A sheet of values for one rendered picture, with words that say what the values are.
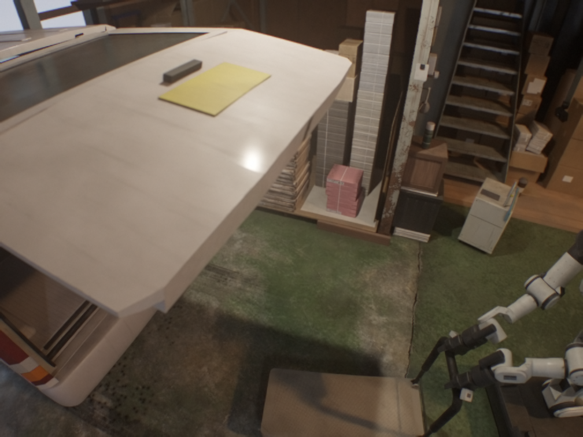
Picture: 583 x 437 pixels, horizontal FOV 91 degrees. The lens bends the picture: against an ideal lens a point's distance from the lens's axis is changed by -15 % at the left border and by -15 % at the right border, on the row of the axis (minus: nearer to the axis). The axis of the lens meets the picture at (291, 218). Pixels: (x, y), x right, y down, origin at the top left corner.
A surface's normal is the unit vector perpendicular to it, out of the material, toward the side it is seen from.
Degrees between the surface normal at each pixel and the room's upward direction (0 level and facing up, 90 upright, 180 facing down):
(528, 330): 0
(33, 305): 0
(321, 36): 90
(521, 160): 68
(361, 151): 90
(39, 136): 11
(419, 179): 90
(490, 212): 90
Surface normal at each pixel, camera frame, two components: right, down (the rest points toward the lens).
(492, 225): -0.63, 0.50
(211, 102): 0.17, -0.71
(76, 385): 0.90, 0.23
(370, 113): -0.35, 0.61
